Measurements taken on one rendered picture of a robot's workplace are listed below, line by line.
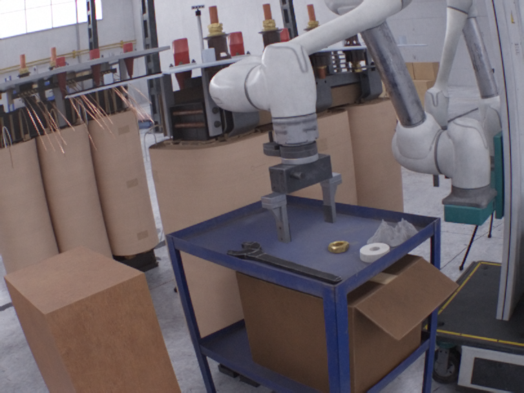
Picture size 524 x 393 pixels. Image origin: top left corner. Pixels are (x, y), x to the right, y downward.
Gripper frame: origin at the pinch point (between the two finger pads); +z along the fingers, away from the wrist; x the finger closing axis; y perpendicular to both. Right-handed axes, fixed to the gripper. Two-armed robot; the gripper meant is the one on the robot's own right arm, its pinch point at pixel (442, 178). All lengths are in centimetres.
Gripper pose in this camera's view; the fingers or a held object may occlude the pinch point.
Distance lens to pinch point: 223.5
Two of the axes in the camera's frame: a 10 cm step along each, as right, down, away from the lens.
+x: 6.8, -2.7, 6.8
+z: 1.3, 9.6, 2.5
